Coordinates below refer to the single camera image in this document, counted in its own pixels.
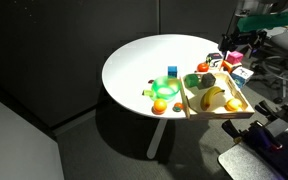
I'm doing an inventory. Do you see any small red green ball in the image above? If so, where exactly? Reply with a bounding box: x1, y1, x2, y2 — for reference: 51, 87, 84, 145
172, 102, 184, 113

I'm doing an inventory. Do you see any grey cube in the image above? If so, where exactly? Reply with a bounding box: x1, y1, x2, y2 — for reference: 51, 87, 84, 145
201, 72, 217, 88

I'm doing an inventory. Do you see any purple black clamp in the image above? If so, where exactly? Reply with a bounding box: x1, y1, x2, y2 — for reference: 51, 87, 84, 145
254, 99, 288, 126
222, 119, 283, 151

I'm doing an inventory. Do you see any orange yellow box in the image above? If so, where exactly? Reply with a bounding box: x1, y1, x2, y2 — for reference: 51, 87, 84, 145
221, 59, 243, 74

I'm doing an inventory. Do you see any white owl print cube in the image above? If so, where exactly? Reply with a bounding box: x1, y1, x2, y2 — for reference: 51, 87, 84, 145
231, 66, 254, 89

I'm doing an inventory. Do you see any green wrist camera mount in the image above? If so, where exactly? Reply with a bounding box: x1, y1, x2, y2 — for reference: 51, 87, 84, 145
236, 11, 288, 33

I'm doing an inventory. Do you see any black cube with pink label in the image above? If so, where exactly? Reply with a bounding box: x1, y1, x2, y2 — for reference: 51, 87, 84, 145
206, 52, 224, 70

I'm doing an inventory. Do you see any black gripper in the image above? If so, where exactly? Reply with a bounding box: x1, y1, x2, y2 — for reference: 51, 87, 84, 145
218, 25, 269, 53

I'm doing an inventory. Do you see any blue cube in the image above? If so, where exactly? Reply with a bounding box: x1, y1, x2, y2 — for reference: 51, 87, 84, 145
167, 65, 178, 79

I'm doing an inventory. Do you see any light wooden tray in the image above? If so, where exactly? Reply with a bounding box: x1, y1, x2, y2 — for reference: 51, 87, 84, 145
179, 70, 256, 121

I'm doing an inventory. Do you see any black robot stand plate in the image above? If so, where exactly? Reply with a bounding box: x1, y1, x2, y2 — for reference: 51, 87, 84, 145
217, 143, 285, 180

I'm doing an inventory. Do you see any red toy tomato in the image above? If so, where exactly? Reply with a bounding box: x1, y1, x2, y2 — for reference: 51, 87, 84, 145
196, 62, 210, 73

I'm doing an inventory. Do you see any translucent green bowl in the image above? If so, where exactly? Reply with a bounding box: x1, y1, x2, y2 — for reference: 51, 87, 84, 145
151, 75, 182, 103

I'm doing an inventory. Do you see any light green flat block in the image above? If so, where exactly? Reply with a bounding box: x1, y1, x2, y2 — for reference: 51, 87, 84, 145
141, 89, 156, 98

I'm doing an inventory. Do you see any green cube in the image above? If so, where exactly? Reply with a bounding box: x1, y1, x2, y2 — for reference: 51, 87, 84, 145
184, 73, 202, 89

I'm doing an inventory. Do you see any orange toy ball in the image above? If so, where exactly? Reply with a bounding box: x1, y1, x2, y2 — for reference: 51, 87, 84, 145
152, 98, 168, 115

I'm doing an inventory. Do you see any white table pedestal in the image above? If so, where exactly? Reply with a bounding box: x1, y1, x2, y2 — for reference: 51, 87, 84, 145
146, 118, 168, 160

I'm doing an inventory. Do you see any yellow toy banana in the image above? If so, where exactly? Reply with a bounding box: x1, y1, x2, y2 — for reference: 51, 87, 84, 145
200, 85, 226, 112

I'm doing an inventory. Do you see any yellow toy lemon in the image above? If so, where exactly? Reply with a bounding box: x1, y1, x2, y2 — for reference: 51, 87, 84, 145
225, 98, 243, 112

